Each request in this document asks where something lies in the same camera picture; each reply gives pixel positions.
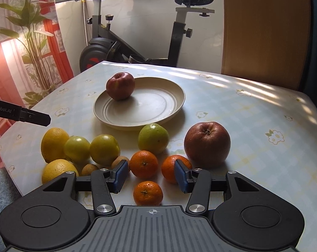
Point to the metal pipe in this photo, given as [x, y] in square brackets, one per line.
[84, 21]

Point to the yellow orange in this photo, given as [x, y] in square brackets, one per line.
[57, 172]

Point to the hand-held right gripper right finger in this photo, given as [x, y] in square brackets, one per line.
[180, 176]

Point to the black exercise bike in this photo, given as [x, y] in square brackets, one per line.
[106, 35]

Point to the yellow lemon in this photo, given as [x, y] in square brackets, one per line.
[53, 143]

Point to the dark red apple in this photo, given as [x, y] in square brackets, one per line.
[207, 145]

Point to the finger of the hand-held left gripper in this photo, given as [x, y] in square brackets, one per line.
[36, 117]

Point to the yellow-green apple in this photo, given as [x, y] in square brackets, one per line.
[105, 149]
[76, 148]

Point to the cream round plate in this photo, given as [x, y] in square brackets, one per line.
[148, 107]

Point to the green lime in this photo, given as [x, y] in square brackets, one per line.
[153, 137]

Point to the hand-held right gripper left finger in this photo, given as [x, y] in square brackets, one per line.
[121, 175]

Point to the wooden door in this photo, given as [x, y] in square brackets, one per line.
[263, 31]

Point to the light blue towel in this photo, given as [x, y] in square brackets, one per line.
[2, 191]

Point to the green potted plant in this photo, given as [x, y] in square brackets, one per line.
[33, 44]

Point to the small tangerine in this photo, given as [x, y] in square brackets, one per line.
[148, 193]
[169, 169]
[143, 164]

